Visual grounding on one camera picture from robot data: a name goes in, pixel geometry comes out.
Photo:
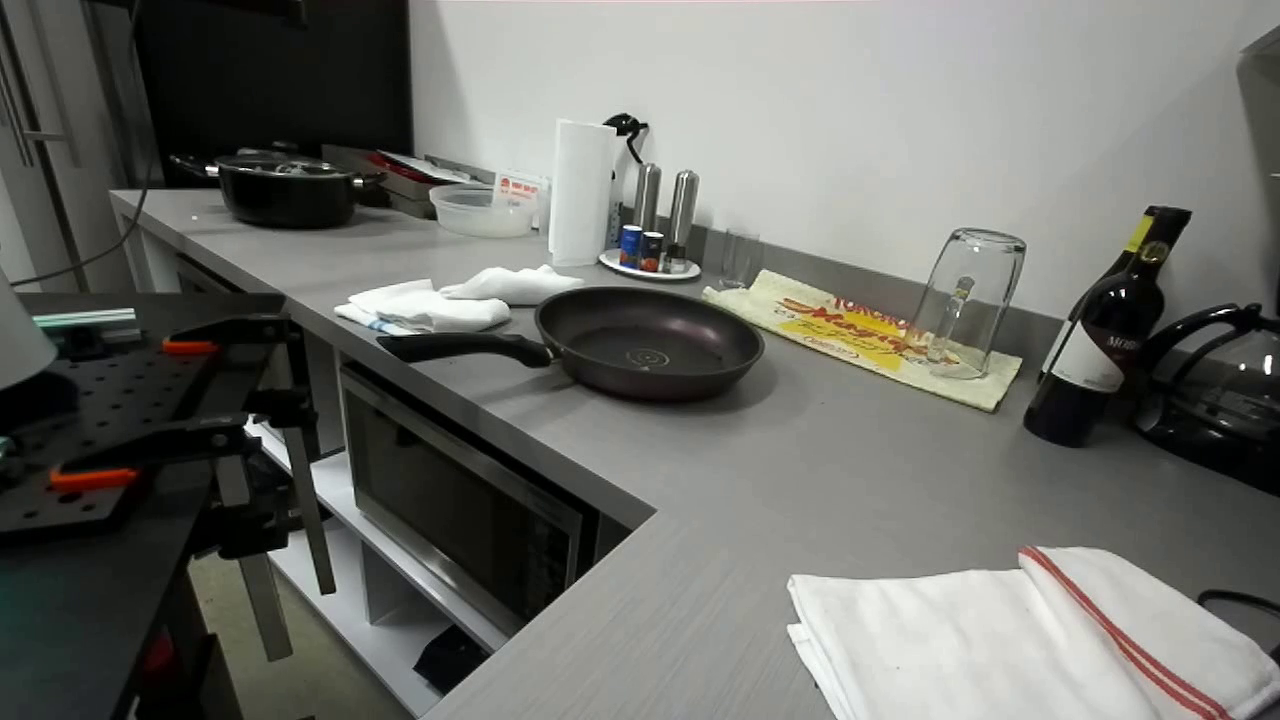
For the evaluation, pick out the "white wiping cloth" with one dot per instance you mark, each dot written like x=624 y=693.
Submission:
x=515 y=281

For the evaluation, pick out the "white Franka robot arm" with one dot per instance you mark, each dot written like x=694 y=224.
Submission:
x=20 y=340

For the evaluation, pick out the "black non-stick frying pan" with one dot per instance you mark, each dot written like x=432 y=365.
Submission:
x=644 y=346

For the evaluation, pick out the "folded white cloth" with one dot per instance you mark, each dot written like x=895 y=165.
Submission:
x=420 y=310

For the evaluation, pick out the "small white plate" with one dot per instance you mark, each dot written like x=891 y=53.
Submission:
x=678 y=273

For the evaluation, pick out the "small dark red jar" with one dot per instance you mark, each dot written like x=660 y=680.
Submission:
x=654 y=251

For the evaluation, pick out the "small blue jar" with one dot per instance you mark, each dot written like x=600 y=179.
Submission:
x=628 y=247

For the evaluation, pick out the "small clear glass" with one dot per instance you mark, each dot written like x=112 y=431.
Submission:
x=739 y=264

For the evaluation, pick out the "steel shaker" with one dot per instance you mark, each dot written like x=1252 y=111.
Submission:
x=644 y=199
x=685 y=206

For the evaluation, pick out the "white paper towel roll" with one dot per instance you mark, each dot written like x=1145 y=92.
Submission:
x=580 y=203

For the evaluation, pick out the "white box with red logo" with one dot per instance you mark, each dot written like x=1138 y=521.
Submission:
x=520 y=195

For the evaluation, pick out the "yellow bag with red print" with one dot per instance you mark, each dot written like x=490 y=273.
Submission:
x=855 y=333

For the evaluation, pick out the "clear plastic container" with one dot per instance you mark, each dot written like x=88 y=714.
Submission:
x=481 y=214

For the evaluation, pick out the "built-in steel microwave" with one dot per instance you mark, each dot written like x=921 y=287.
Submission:
x=453 y=514

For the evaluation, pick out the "stack of flat trays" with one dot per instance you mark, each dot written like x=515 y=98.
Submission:
x=414 y=182

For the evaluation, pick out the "upturned clear drinking glass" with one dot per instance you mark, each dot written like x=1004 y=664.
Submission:
x=970 y=301

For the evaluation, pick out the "black pot with lid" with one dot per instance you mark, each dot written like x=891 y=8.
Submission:
x=286 y=195

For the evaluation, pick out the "white paper on counter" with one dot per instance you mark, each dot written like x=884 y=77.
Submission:
x=962 y=643

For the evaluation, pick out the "dark wine bottle yellow neck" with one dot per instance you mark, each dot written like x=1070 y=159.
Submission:
x=1093 y=353

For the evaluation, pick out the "large black panel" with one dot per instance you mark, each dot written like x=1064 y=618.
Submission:
x=266 y=72

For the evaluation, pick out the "black coffee maker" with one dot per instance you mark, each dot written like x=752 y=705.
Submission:
x=1215 y=403

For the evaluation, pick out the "black wall plug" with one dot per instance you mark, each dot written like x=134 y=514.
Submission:
x=624 y=135

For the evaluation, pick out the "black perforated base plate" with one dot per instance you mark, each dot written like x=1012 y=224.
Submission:
x=145 y=403

